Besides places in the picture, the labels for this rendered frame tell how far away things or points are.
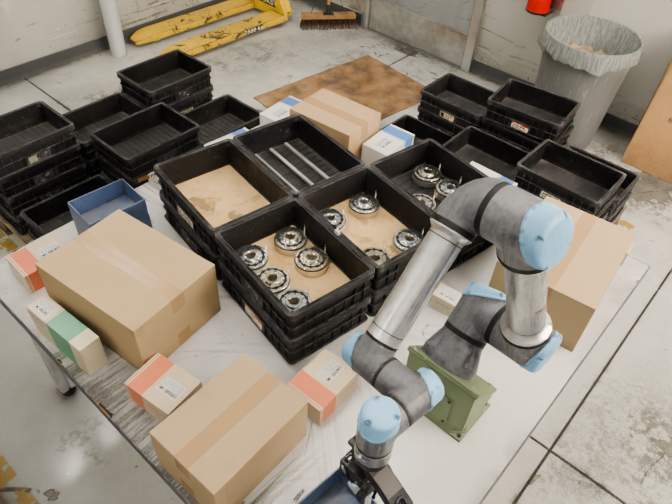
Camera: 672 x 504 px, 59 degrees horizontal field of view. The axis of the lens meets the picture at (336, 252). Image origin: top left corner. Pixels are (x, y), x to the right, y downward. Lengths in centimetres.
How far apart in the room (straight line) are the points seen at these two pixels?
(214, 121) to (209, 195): 127
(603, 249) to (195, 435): 130
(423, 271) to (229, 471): 61
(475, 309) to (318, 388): 46
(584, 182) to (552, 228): 190
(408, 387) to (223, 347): 76
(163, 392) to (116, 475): 85
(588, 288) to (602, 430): 98
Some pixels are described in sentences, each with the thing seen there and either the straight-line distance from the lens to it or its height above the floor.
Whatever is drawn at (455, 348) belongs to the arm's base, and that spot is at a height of 94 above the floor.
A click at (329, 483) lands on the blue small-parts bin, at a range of 144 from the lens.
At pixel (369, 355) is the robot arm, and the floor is 114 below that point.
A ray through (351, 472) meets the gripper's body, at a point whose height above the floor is 95.
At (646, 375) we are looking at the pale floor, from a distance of 296.
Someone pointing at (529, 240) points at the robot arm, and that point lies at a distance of 110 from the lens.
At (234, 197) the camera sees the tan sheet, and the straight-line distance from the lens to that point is 204.
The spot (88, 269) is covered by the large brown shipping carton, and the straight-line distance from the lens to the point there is 178.
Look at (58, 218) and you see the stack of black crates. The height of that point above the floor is 27.
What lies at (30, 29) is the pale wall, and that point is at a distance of 474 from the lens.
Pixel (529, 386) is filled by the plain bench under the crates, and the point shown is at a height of 70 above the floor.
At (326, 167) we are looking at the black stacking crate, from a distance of 218.
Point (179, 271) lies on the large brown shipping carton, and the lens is 171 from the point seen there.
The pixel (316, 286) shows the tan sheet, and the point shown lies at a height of 83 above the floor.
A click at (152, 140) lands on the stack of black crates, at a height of 49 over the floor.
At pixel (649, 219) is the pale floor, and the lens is 379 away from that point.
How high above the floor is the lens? 212
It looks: 44 degrees down
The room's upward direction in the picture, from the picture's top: 4 degrees clockwise
